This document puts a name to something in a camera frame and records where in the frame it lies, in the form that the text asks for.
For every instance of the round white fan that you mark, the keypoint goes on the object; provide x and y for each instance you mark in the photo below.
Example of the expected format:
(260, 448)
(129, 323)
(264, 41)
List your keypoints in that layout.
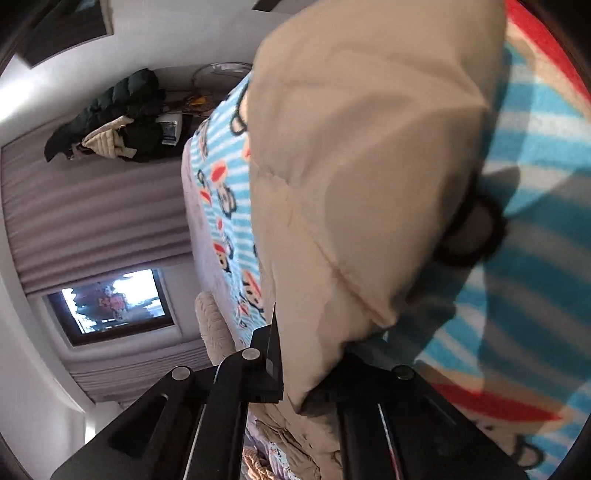
(221, 74)

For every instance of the striped monkey print blanket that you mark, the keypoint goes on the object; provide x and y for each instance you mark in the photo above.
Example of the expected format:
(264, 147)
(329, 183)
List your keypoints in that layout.
(531, 300)

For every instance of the wall television screen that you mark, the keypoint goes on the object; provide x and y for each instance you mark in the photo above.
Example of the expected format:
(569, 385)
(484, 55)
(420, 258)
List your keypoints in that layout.
(113, 309)

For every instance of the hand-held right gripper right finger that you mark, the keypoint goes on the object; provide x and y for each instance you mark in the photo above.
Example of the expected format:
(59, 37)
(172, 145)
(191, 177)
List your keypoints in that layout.
(406, 415)

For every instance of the beige puffer jacket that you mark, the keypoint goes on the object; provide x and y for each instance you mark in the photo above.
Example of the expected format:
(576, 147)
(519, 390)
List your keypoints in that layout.
(360, 161)

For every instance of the grey pleated curtain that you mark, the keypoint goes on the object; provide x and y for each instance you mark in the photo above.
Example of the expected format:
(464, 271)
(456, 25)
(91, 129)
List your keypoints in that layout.
(152, 369)
(92, 212)

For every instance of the cream quilted garment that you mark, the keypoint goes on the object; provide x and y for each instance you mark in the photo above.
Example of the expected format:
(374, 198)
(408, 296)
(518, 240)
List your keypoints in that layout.
(104, 138)

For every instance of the cream knitted pillow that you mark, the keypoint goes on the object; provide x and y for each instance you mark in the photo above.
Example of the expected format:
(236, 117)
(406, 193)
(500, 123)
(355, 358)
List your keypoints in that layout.
(212, 327)

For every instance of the patterned cloth pile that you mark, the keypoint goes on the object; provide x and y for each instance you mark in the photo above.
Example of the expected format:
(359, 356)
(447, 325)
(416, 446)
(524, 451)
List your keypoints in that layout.
(258, 454)

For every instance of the lavender bed sheet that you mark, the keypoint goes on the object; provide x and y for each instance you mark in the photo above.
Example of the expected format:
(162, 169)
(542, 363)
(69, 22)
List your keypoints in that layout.
(196, 221)

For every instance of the dark wall panel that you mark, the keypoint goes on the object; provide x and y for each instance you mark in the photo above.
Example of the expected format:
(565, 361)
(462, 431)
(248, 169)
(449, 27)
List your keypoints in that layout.
(48, 53)
(90, 16)

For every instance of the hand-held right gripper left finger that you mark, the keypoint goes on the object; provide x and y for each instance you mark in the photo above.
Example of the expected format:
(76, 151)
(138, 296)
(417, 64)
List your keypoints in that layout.
(265, 353)

